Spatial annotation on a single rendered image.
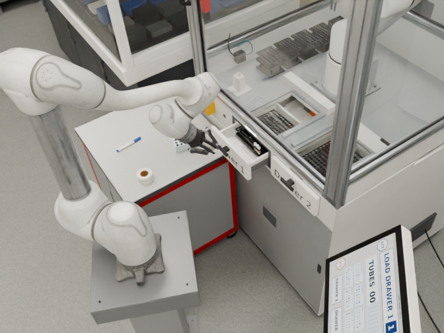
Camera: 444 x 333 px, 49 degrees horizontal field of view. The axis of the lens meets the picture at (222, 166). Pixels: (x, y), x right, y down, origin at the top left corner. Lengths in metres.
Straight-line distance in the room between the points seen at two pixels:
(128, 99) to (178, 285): 0.69
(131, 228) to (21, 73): 0.61
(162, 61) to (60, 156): 1.26
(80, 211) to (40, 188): 1.73
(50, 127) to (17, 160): 2.20
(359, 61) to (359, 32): 0.08
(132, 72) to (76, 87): 1.35
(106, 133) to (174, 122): 0.80
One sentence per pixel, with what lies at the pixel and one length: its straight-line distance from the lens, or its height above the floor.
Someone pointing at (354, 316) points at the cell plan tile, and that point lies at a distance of 1.54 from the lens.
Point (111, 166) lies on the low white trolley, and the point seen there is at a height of 0.76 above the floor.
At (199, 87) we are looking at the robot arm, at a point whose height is 1.35.
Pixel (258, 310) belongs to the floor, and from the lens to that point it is 2.70.
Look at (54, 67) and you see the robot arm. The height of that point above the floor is 1.71.
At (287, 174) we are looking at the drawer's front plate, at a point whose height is 0.91.
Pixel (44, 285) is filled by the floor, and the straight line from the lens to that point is 3.03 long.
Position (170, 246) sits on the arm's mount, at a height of 0.85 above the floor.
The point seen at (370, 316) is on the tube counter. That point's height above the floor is 1.11.
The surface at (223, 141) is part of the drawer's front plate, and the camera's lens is 2.16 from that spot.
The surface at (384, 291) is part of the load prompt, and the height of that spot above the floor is 1.14.
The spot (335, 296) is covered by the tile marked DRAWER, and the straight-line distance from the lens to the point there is 1.63.
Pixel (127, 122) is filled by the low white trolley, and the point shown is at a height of 0.76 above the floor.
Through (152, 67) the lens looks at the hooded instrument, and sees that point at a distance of 2.74.
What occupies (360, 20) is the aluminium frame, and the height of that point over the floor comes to 1.72.
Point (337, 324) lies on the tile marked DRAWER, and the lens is 1.58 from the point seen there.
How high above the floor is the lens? 2.43
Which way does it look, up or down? 47 degrees down
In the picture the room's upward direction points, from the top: 5 degrees counter-clockwise
